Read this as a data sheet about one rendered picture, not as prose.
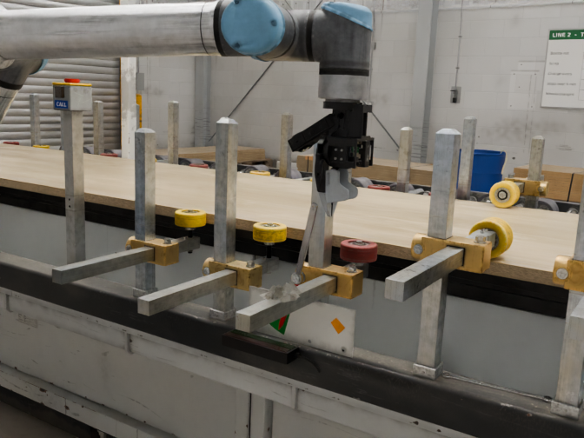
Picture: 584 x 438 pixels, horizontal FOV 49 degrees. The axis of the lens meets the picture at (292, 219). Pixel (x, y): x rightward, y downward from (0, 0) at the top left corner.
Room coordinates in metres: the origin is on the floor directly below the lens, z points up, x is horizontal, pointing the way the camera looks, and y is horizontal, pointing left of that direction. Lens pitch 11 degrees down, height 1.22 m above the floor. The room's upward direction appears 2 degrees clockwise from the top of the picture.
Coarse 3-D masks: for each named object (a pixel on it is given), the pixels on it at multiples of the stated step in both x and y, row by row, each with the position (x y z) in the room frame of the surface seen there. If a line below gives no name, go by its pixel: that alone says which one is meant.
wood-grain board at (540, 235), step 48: (0, 144) 3.31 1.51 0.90; (48, 192) 2.01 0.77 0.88; (96, 192) 1.92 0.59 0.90; (192, 192) 2.00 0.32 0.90; (240, 192) 2.04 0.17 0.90; (288, 192) 2.08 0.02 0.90; (384, 192) 2.17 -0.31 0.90; (336, 240) 1.45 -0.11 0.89; (384, 240) 1.42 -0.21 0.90; (528, 240) 1.49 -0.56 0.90
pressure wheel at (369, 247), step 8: (352, 240) 1.38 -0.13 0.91; (360, 240) 1.38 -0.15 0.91; (344, 248) 1.33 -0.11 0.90; (352, 248) 1.32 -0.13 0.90; (360, 248) 1.31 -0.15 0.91; (368, 248) 1.32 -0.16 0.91; (376, 248) 1.34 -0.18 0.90; (344, 256) 1.33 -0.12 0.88; (352, 256) 1.32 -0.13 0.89; (360, 256) 1.31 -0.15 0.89; (368, 256) 1.32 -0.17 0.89; (376, 256) 1.34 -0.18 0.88; (360, 264) 1.34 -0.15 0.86
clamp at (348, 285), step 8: (304, 264) 1.30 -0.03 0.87; (304, 272) 1.28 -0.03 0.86; (312, 272) 1.27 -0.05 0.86; (320, 272) 1.26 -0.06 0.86; (328, 272) 1.25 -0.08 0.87; (336, 272) 1.24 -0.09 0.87; (344, 272) 1.24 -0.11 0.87; (360, 272) 1.25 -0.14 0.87; (336, 280) 1.24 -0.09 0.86; (344, 280) 1.23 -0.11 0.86; (352, 280) 1.22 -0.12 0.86; (360, 280) 1.25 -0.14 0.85; (336, 288) 1.24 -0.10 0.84; (344, 288) 1.23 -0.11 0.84; (352, 288) 1.22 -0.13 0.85; (360, 288) 1.25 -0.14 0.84; (344, 296) 1.23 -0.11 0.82; (352, 296) 1.23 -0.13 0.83
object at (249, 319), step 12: (348, 264) 1.34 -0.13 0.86; (324, 276) 1.24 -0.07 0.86; (300, 288) 1.16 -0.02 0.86; (312, 288) 1.16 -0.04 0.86; (324, 288) 1.20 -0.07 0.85; (264, 300) 1.08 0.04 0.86; (276, 300) 1.08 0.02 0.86; (300, 300) 1.13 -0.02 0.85; (312, 300) 1.16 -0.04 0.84; (240, 312) 1.01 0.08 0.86; (252, 312) 1.01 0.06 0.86; (264, 312) 1.03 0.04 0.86; (276, 312) 1.06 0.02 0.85; (288, 312) 1.09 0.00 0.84; (240, 324) 1.00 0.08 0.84; (252, 324) 1.00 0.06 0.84; (264, 324) 1.03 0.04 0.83
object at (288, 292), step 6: (270, 288) 1.09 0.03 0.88; (276, 288) 1.10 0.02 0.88; (282, 288) 1.11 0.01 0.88; (288, 288) 1.11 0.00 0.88; (294, 288) 1.11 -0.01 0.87; (264, 294) 1.10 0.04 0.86; (270, 294) 1.09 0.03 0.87; (276, 294) 1.09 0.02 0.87; (282, 294) 1.09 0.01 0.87; (288, 294) 1.08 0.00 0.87; (294, 294) 1.09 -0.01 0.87; (282, 300) 1.07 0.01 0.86; (288, 300) 1.07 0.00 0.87
